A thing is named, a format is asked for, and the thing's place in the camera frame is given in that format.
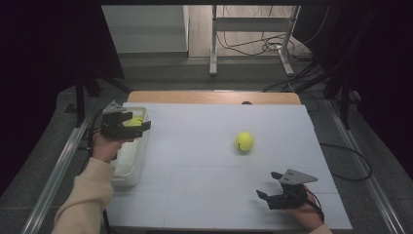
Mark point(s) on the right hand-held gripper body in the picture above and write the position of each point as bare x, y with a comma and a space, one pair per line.
287, 201

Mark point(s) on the dark round table grommet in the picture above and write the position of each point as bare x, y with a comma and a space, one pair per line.
246, 102

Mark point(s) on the white board sheet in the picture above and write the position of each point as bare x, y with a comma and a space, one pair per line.
201, 156

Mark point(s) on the yellow tennis ball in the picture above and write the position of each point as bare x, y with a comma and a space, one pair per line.
244, 141
135, 122

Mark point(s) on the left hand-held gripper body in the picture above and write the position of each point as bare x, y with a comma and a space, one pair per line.
113, 130

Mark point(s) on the black curtain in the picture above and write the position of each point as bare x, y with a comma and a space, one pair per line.
48, 48
383, 65

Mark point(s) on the white plastic bin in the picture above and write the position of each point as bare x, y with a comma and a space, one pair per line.
130, 162

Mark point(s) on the white metal stand frame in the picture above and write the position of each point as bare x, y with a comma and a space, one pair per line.
250, 24

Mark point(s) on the wooden table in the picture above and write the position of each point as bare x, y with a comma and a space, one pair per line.
211, 97

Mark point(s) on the person's left hand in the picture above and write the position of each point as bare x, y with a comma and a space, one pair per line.
105, 148

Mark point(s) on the aluminium rail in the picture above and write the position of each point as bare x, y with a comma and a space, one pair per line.
55, 178
367, 182

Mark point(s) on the white cabinet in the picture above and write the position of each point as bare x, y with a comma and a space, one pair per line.
146, 29

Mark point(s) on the person's right hand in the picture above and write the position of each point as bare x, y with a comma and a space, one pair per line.
307, 216

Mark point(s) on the black tripod stand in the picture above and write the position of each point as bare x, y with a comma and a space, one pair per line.
344, 97
80, 97

